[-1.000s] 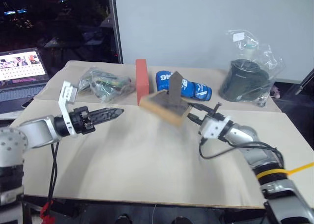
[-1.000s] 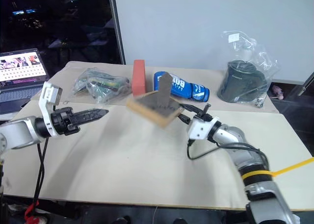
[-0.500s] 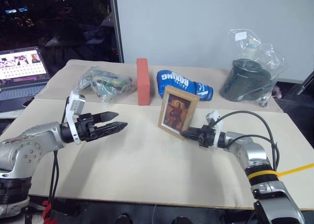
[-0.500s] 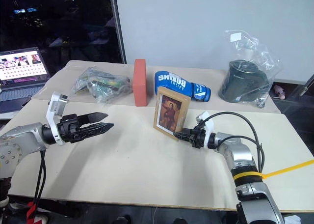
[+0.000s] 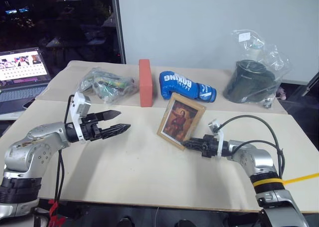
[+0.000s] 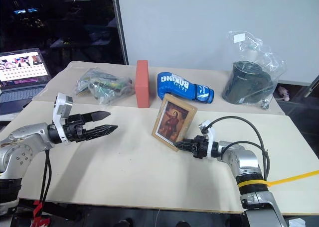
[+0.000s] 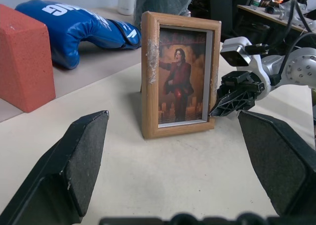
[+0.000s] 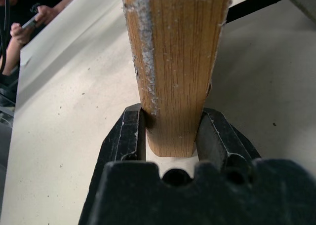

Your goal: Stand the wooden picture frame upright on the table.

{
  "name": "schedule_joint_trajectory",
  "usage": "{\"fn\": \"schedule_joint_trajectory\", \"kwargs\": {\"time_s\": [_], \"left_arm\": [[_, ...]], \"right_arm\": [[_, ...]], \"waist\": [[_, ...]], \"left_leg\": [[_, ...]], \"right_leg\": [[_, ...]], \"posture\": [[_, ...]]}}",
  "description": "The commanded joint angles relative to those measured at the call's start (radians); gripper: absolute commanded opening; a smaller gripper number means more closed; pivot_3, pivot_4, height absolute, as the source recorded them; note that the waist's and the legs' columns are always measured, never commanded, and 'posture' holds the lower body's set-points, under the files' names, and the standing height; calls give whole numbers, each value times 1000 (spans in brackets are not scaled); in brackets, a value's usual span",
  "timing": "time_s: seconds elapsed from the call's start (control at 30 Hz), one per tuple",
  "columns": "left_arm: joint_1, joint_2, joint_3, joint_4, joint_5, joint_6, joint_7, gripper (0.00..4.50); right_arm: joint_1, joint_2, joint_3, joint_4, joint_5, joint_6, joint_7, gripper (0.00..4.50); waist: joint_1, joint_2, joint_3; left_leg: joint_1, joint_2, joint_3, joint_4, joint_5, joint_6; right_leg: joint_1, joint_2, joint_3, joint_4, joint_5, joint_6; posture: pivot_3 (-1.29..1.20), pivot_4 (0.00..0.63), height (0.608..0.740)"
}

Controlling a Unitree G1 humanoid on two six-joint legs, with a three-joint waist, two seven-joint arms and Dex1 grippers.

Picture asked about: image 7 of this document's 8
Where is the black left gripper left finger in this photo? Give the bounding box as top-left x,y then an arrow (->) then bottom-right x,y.
0,110 -> 110,225

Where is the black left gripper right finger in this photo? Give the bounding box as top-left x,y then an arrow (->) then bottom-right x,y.
237,110 -> 316,217

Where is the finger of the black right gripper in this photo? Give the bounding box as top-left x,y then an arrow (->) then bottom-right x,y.
215,84 -> 233,100
208,87 -> 259,118

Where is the wooden picture frame with photo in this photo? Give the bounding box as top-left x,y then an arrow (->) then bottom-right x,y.
139,10 -> 222,140

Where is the wooden background desk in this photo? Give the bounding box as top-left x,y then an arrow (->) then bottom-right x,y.
236,3 -> 316,34

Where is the black cylindrical device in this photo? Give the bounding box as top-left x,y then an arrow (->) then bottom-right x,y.
265,4 -> 282,15

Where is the clear plastic bag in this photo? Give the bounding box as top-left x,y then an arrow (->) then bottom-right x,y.
280,0 -> 316,31

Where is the black plastic-wrapped bag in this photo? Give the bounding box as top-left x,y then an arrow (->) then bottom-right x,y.
133,0 -> 193,31

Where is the red foam brick block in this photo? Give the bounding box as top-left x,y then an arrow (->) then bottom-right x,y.
0,4 -> 57,113

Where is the blue boxing glove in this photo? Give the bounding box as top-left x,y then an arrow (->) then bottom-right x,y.
14,0 -> 142,70

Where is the white bottle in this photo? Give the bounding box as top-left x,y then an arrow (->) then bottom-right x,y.
117,0 -> 136,16

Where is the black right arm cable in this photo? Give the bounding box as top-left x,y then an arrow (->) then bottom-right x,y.
251,0 -> 316,85

